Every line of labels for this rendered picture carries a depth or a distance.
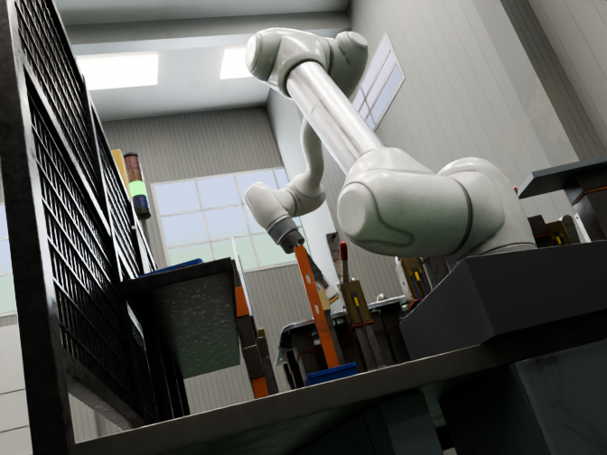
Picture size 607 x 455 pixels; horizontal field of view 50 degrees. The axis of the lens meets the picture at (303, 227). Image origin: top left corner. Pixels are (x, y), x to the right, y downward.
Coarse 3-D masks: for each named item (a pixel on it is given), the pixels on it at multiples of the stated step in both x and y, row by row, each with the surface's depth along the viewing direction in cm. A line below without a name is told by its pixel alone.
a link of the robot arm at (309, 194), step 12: (312, 132) 184; (312, 144) 189; (312, 156) 195; (312, 168) 203; (300, 180) 212; (312, 180) 209; (300, 192) 211; (312, 192) 211; (324, 192) 220; (300, 204) 212; (312, 204) 214; (300, 216) 217
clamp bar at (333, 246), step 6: (330, 234) 187; (336, 234) 188; (330, 240) 187; (336, 240) 187; (330, 246) 186; (336, 246) 187; (330, 252) 187; (336, 252) 186; (336, 258) 186; (336, 264) 185; (336, 270) 185; (348, 270) 185; (336, 276) 186
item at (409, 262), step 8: (400, 264) 180; (408, 264) 179; (416, 264) 180; (400, 272) 182; (408, 272) 178; (416, 272) 178; (424, 272) 179; (400, 280) 184; (408, 280) 178; (416, 280) 178; (424, 280) 177; (408, 288) 178; (416, 288) 176; (424, 288) 177; (408, 296) 180; (416, 296) 176; (424, 296) 176; (408, 304) 181; (416, 304) 176
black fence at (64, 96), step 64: (0, 0) 78; (0, 64) 75; (64, 64) 128; (0, 128) 71; (64, 128) 111; (64, 192) 97; (64, 256) 87; (128, 256) 173; (64, 320) 79; (128, 320) 128; (64, 384) 64; (128, 384) 121; (64, 448) 59
